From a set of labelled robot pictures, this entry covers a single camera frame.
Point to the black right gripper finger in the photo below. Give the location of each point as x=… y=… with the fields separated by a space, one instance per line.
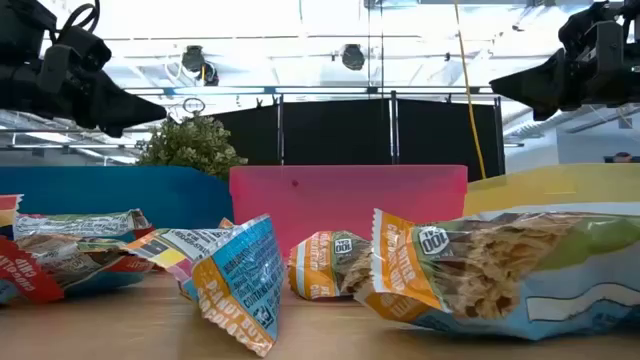
x=542 y=114
x=540 y=85

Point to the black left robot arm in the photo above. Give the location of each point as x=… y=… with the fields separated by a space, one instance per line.
x=20 y=30

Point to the blue plastic bin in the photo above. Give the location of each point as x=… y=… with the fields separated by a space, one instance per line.
x=100 y=190

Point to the yellow translucent plastic bin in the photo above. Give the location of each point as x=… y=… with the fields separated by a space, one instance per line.
x=550 y=190

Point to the green potted plant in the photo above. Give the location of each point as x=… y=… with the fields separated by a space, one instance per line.
x=190 y=145

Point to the black ceiling lamp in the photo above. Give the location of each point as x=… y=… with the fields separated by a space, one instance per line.
x=192 y=57
x=353 y=57

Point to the black partition screen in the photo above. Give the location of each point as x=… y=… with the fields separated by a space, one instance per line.
x=335 y=135

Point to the pink translucent plastic bin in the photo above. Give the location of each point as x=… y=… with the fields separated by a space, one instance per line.
x=350 y=200

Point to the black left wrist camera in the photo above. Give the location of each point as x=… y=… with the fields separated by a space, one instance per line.
x=85 y=50

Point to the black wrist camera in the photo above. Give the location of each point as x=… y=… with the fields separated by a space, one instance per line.
x=582 y=30
x=85 y=50

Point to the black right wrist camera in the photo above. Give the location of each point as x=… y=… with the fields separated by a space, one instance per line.
x=582 y=30

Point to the grey overhead rail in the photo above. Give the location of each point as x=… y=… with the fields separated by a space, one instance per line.
x=300 y=91

